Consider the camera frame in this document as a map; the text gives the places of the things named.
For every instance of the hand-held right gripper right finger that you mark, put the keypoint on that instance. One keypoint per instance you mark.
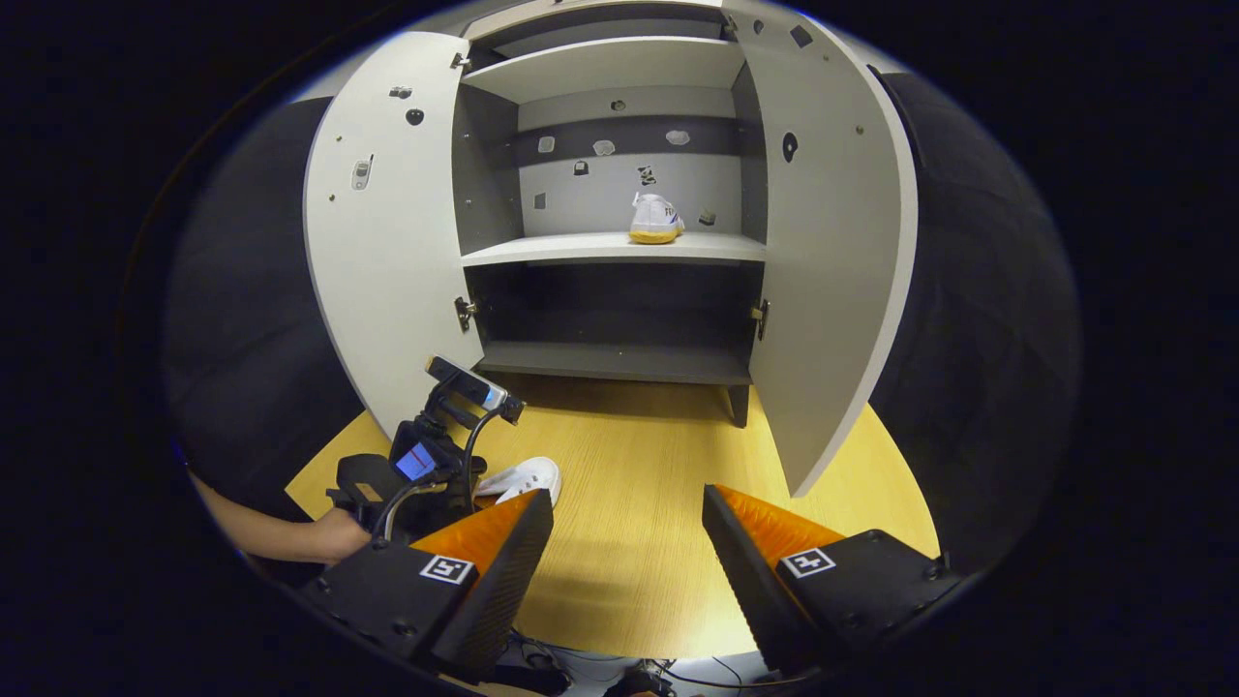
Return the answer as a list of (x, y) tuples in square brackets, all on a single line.
[(750, 581)]

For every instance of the white shoe cabinet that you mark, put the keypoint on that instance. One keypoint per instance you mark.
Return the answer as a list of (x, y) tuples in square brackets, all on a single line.
[(619, 198)]

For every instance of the grey cabinet shelf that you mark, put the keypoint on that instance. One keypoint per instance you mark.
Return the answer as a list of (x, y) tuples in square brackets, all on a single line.
[(619, 363)]

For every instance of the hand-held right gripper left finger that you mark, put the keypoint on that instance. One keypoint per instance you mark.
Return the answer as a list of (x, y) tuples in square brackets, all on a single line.
[(503, 571)]

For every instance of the black backdrop cloth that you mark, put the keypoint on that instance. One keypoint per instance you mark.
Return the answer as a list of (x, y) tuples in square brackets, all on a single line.
[(968, 339)]

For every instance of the white cabinet shelf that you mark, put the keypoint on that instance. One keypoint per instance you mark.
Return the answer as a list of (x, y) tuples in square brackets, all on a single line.
[(581, 250), (600, 68)]

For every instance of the white cabinet door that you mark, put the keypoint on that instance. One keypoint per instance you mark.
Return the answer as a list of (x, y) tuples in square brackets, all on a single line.
[(832, 271), (387, 261)]

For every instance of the white canvas shoe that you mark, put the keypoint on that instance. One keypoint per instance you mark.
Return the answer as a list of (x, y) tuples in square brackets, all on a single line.
[(655, 218), (528, 476)]

